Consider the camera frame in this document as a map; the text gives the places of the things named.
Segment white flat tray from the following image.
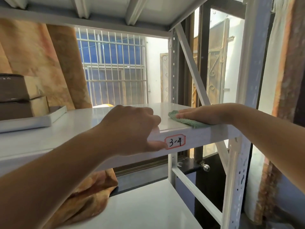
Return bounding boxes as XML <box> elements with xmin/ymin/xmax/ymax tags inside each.
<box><xmin>0</xmin><ymin>105</ymin><xmax>68</xmax><ymax>133</ymax></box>

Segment white metal shelving rack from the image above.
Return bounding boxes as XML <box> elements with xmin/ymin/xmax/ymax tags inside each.
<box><xmin>0</xmin><ymin>0</ymin><xmax>274</xmax><ymax>229</ymax></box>

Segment person's left hand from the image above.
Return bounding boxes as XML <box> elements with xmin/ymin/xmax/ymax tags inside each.
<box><xmin>97</xmin><ymin>105</ymin><xmax>169</xmax><ymax>156</ymax></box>

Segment person's right forearm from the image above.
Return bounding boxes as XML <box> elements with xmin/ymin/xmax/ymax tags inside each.
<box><xmin>224</xmin><ymin>103</ymin><xmax>305</xmax><ymax>193</ymax></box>

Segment white and orange curtain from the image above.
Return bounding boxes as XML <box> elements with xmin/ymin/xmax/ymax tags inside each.
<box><xmin>244</xmin><ymin>0</ymin><xmax>305</xmax><ymax>224</ymax></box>

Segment brown ornamental metal gate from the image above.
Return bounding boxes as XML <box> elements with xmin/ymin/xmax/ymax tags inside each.
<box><xmin>160</xmin><ymin>18</ymin><xmax>230</xmax><ymax>108</ymax></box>

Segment dark window frame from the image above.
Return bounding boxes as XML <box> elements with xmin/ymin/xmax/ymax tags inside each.
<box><xmin>177</xmin><ymin>0</ymin><xmax>247</xmax><ymax>229</ymax></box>

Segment person's left forearm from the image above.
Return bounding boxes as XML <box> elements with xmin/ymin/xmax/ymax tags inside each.
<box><xmin>0</xmin><ymin>127</ymin><xmax>112</xmax><ymax>229</ymax></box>

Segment person's right hand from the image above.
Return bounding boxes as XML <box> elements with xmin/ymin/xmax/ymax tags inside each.
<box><xmin>175</xmin><ymin>105</ymin><xmax>229</xmax><ymax>125</ymax></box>

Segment green cleaning cloth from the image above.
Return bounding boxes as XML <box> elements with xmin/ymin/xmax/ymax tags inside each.
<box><xmin>168</xmin><ymin>110</ymin><xmax>211</xmax><ymax>129</ymax></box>

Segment red-bordered white label sticker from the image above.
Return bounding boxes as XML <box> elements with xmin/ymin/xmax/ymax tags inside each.
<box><xmin>165</xmin><ymin>134</ymin><xmax>186</xmax><ymax>150</ymax></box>

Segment orange patterned curtain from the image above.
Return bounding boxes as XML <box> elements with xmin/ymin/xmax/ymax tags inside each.
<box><xmin>0</xmin><ymin>18</ymin><xmax>119</xmax><ymax>229</ymax></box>

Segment metal window security bars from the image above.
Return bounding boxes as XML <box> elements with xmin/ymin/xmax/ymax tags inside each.
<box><xmin>75</xmin><ymin>27</ymin><xmax>149</xmax><ymax>106</ymax></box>

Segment brown cardboard box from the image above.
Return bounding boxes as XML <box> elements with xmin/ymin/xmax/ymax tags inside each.
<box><xmin>0</xmin><ymin>73</ymin><xmax>44</xmax><ymax>102</ymax></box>
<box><xmin>0</xmin><ymin>96</ymin><xmax>50</xmax><ymax>121</ymax></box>

